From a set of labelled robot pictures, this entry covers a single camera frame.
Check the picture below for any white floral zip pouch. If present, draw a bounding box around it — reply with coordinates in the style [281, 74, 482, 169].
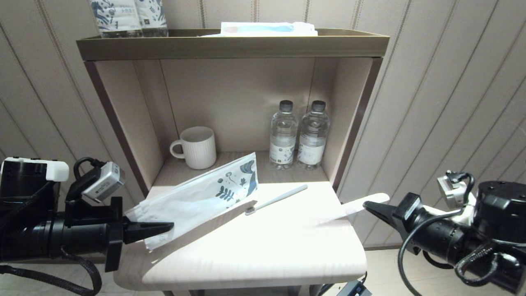
[125, 152, 258, 251]

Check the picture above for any grey toothbrush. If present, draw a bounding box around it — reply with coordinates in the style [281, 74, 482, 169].
[245, 185, 308, 215]

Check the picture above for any silver power adapter box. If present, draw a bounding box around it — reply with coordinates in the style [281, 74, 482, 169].
[337, 280, 372, 296]

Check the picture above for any white ribbed ceramic mug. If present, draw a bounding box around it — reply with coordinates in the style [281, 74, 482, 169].
[170, 126, 217, 170]

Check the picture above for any clear water bottle grey cap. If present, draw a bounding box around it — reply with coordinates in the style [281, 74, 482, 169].
[297, 100, 330, 170]
[269, 100, 298, 170]

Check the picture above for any beige wooden shelf cabinet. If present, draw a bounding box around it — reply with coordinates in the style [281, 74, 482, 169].
[76, 28, 390, 296]

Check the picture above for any water bottle blue floral label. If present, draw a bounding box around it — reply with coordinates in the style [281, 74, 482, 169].
[136, 0, 168, 37]
[90, 0, 142, 38]

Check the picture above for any white packet with blue stripe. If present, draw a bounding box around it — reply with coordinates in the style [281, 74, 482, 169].
[201, 22, 318, 37]

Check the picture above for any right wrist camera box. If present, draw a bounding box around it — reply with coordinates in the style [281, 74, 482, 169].
[437, 171, 475, 208]

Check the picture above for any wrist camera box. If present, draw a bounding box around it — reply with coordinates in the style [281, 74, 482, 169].
[437, 171, 475, 208]
[66, 160, 126, 204]

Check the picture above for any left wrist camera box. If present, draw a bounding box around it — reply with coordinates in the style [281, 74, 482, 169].
[66, 160, 126, 204]

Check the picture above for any braided right arm cable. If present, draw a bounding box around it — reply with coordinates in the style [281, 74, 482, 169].
[454, 240, 519, 287]

